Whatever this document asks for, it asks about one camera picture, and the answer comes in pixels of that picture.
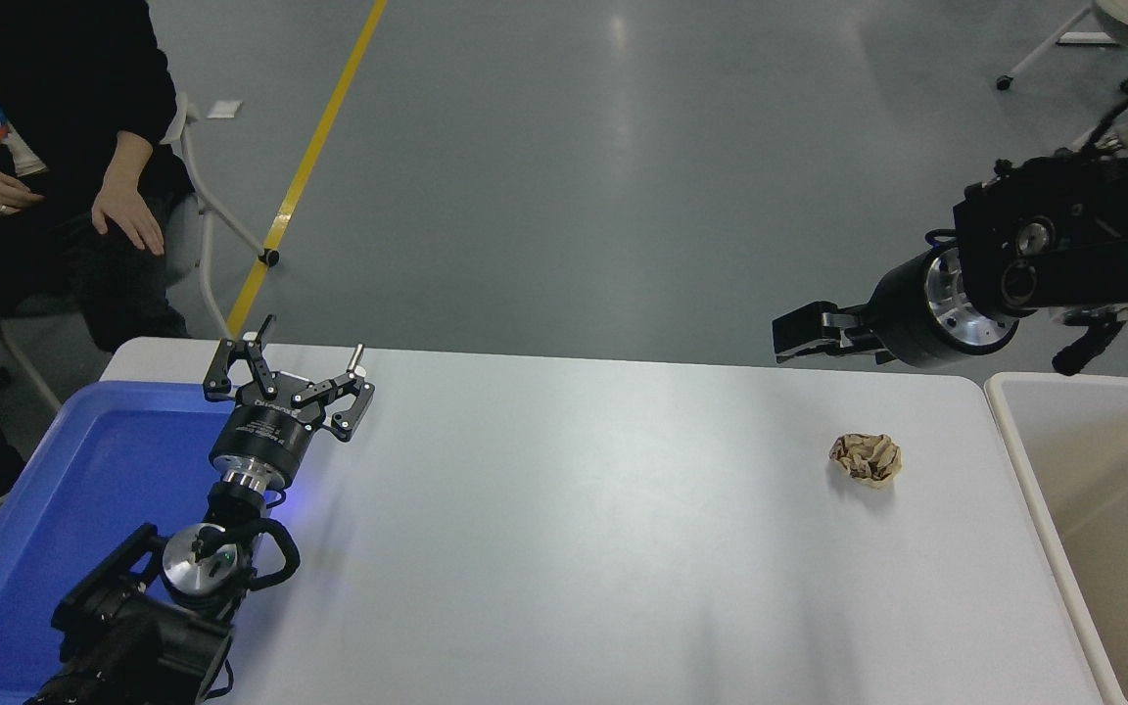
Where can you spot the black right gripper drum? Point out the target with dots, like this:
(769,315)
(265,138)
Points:
(897,313)

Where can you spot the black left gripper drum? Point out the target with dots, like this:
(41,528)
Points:
(265,436)

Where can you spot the person's left hand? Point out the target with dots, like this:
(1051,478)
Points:
(133,215)

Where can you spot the crumpled tan paper ball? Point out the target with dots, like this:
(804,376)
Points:
(866,458)

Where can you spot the white office chair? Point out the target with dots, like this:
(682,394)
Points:
(221,211)
(1044,44)

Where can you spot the blue plastic tray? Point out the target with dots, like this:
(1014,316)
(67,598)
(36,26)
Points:
(84,490)

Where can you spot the white paper scrap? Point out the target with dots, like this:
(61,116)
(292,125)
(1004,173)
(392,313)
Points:
(225,108)

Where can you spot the large pale bin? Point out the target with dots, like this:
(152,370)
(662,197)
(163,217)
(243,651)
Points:
(1122,548)

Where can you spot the person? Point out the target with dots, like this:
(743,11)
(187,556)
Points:
(65,88)

